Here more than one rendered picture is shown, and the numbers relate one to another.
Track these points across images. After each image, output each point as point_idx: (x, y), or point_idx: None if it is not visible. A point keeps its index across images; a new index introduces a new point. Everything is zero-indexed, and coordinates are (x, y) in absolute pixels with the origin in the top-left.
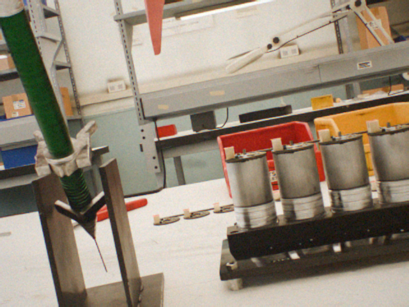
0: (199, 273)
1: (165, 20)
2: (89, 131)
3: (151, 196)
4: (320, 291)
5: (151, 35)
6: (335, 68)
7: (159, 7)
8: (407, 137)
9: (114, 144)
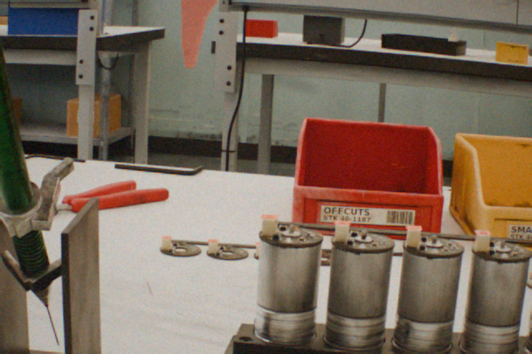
0: None
1: None
2: (61, 174)
3: (180, 182)
4: None
5: (184, 46)
6: None
7: (199, 20)
8: (518, 272)
9: (177, 22)
